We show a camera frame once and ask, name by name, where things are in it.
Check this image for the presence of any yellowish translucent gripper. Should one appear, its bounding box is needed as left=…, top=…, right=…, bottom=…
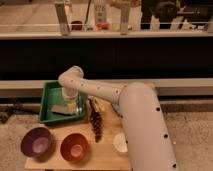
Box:
left=62, top=88, right=78, bottom=113

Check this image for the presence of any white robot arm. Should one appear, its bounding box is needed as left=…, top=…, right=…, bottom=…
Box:
left=58, top=66, right=179, bottom=171

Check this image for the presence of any metal spoon in tray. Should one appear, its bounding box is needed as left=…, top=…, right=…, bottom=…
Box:
left=76, top=94, right=82, bottom=115

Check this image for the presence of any green plastic tray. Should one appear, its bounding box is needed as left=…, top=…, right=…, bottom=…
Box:
left=38, top=81, right=85, bottom=125

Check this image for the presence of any brown grape bunch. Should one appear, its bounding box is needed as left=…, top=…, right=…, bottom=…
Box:
left=90, top=112, right=102, bottom=143

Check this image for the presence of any blue sponge block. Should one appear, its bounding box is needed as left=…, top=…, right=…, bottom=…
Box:
left=112, top=104, right=121, bottom=115

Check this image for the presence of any orange bowl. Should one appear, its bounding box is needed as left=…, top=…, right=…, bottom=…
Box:
left=60, top=133, right=89, bottom=162

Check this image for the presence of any wooden board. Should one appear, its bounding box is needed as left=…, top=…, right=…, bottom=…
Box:
left=25, top=98, right=131, bottom=171

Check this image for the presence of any purple bowl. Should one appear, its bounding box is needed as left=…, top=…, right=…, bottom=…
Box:
left=20, top=127, right=53, bottom=158

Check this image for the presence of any black tripod on floor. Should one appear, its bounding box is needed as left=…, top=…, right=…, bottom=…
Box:
left=0, top=98, right=40, bottom=124

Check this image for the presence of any white cup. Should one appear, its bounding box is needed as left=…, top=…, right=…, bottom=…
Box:
left=113, top=133, right=128, bottom=154

